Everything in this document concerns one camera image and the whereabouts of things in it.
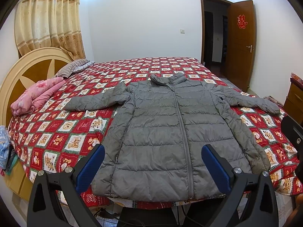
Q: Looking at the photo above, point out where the pink folded blanket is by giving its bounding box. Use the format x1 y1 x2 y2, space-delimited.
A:
10 77 65 116

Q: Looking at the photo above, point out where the blue white plastic bag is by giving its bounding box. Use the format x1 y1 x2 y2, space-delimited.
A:
0 125 10 170

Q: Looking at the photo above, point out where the cream wooden headboard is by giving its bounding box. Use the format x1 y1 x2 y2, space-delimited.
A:
1 47 72 126

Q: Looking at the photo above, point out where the striped grey pillow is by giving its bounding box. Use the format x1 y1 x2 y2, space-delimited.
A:
54 58 95 79

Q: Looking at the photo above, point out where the brown wooden dresser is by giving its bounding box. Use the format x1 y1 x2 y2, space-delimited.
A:
283 73 303 126

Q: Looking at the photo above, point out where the beige patterned curtain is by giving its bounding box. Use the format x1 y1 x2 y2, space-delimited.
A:
14 0 85 59

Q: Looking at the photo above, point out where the red clothes pile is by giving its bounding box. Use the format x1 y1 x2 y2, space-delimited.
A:
263 96 283 107

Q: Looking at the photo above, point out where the red double happiness sticker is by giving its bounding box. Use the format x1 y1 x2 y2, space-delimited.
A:
237 14 248 29

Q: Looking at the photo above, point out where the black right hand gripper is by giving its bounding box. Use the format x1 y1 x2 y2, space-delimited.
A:
281 116 303 161

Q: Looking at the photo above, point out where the dark wooden door frame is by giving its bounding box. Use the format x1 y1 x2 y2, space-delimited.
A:
200 0 233 63

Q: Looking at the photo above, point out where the brown wooden door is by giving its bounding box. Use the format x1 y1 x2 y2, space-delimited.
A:
224 0 256 92

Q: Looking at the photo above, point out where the grey puffer jacket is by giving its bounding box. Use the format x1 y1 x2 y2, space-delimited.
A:
65 73 280 202

